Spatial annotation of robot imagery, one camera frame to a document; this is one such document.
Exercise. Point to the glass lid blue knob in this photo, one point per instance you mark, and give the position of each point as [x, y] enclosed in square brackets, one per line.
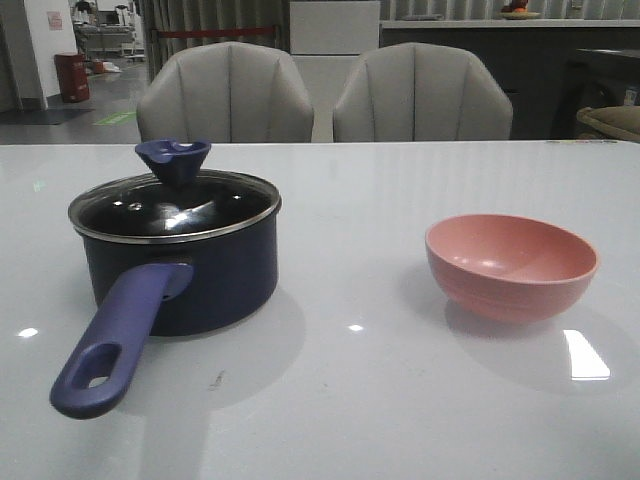
[177, 201]

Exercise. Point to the pink plastic bowl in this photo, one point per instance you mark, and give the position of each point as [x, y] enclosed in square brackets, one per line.
[509, 268]

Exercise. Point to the dark blue saucepan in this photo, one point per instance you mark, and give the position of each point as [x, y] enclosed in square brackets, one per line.
[163, 290]

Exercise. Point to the right grey upholstered chair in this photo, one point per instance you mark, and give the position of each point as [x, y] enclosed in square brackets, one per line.
[421, 92]

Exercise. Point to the grey upholstered chair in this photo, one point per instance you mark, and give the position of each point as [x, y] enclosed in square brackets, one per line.
[228, 92]
[421, 92]

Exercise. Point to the left grey upholstered chair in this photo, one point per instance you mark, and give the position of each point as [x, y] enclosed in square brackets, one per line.
[228, 92]

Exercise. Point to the white cabinet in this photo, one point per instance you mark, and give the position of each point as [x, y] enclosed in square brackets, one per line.
[325, 38]

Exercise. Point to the dark counter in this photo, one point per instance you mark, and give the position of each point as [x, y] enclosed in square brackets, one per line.
[530, 59]

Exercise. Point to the red trash bin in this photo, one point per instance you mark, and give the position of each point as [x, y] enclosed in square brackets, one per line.
[72, 77]

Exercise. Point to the fruit plate on counter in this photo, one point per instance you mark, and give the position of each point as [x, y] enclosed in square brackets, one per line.
[517, 10]

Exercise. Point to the beige cushion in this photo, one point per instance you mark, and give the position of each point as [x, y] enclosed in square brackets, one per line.
[615, 122]

